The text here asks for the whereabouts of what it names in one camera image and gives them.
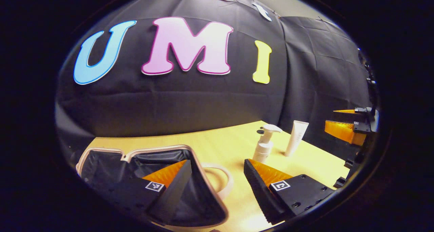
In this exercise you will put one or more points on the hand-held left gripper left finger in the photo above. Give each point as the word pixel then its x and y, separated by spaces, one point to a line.
pixel 173 191

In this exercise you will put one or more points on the pink suitcase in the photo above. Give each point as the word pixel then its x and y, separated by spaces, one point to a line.
pixel 112 164

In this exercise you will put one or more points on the black backdrop cloth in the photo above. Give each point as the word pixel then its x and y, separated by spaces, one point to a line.
pixel 203 100

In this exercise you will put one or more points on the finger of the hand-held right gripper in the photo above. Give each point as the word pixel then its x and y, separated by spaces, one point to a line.
pixel 342 130
pixel 362 110

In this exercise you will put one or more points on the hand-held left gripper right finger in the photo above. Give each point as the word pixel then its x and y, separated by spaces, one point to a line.
pixel 259 191

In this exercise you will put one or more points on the white pump bottle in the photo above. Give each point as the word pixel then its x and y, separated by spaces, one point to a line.
pixel 262 150

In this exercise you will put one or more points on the white skin care tube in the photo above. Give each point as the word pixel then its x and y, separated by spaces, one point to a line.
pixel 295 139

